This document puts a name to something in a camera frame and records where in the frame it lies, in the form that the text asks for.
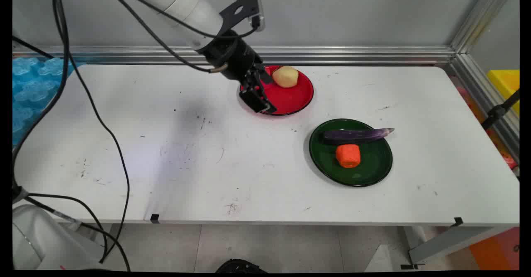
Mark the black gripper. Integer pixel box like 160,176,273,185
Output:
198,32,278,115

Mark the purple eggplant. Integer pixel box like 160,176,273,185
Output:
323,128,395,146

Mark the yellow potato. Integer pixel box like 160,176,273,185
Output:
272,66,299,89

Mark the red round plate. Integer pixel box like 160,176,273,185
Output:
239,65,314,117

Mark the orange carrot chunk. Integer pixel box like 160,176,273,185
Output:
335,144,361,169

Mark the dark green round plate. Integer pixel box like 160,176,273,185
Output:
308,118,393,187

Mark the black round object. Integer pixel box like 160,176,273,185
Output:
216,259,268,273

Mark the blue foam mat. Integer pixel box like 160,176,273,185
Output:
12,57,85,145

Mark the black stand clamp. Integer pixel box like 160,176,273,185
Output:
481,90,520,129

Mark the grey table leg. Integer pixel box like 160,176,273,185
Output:
409,226,498,265

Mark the yellow box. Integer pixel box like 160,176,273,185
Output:
487,70,520,116

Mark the orange box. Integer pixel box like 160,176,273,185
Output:
469,227,520,270

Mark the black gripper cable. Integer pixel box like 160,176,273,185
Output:
52,0,229,265

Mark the black camera cable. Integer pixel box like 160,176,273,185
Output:
106,0,260,40

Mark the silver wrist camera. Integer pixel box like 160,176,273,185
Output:
249,0,266,32

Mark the horizontal aluminium frame rail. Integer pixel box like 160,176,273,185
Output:
12,46,455,65

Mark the black base cable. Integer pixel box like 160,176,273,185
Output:
12,192,131,271

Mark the slanted aluminium frame rail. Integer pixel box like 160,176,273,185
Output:
446,53,520,161

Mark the upright aluminium frame post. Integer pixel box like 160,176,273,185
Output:
450,0,517,54

